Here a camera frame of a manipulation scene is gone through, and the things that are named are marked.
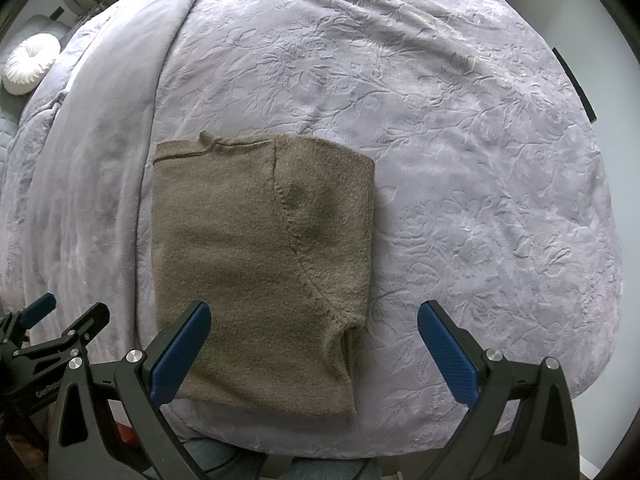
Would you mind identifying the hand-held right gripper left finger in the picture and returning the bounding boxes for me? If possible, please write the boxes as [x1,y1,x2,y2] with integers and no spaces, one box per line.
[47,301,211,480]

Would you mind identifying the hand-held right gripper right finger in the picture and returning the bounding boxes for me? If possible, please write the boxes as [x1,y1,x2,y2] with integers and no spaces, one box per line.
[417,300,581,480]

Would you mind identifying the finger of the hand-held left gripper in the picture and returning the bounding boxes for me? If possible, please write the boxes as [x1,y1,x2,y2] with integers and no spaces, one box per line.
[0,293,57,341]
[14,302,111,361]

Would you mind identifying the olive brown knit sweater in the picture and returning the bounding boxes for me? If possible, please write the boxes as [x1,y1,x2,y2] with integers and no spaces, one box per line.
[151,131,377,418]

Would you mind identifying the plain lavender blanket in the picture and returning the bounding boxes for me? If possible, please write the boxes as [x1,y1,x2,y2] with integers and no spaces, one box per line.
[20,0,223,348]

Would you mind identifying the lavender embossed blanket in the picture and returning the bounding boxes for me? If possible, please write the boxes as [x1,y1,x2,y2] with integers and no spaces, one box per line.
[0,0,625,461]

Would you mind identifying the round white pleated pillow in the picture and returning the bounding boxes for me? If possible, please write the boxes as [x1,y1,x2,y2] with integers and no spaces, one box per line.
[2,33,61,96]

